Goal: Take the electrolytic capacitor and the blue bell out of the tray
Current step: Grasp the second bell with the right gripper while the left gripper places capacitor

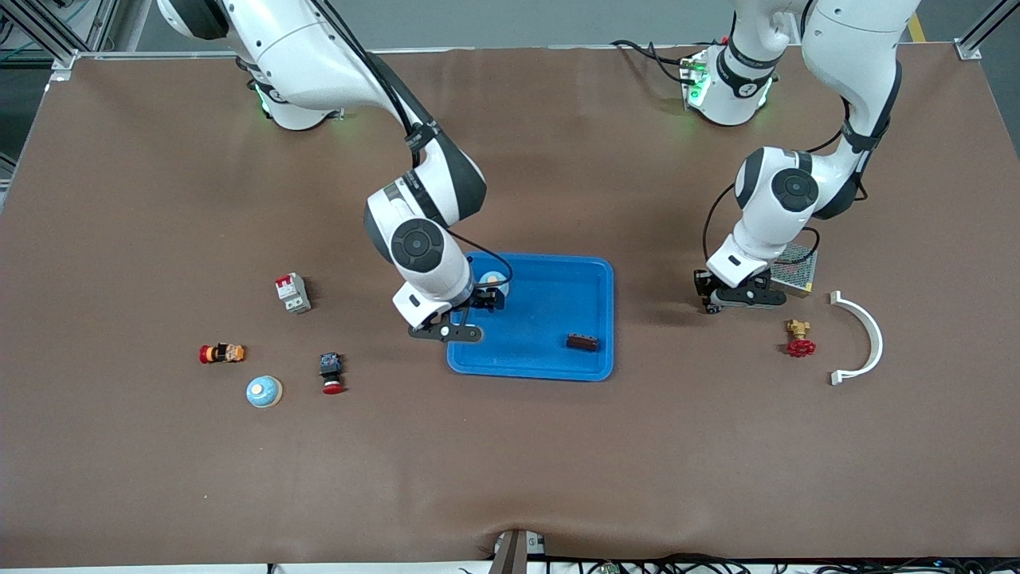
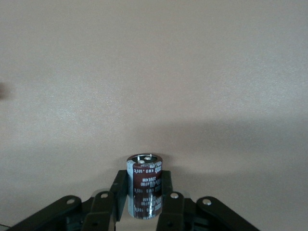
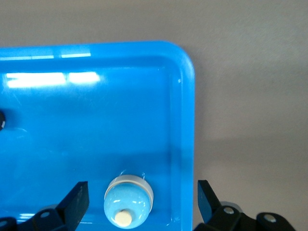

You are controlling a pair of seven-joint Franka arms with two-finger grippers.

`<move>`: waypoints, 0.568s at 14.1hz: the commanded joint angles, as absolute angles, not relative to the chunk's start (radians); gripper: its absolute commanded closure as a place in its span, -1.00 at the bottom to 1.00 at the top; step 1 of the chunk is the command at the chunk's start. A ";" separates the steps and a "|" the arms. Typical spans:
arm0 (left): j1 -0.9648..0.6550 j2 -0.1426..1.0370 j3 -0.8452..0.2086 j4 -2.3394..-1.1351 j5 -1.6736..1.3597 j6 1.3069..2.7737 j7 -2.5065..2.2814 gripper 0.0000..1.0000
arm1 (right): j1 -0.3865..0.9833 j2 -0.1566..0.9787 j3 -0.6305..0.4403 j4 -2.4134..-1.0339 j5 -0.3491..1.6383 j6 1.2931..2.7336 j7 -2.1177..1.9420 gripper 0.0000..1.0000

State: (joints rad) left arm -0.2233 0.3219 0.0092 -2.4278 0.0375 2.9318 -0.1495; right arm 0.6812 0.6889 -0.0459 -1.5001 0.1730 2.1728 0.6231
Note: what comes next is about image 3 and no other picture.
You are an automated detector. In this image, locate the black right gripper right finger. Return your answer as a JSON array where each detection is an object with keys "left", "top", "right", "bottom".
[{"left": 194, "top": 180, "right": 298, "bottom": 231}]

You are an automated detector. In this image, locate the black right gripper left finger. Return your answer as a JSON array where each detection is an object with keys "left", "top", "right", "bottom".
[{"left": 0, "top": 181, "right": 90, "bottom": 231}]

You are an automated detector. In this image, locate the blue plastic tray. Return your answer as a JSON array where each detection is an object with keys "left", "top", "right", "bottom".
[{"left": 0, "top": 40, "right": 196, "bottom": 231}]

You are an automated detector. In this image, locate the light blue call bell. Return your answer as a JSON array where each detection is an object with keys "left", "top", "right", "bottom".
[{"left": 103, "top": 174, "right": 154, "bottom": 229}]

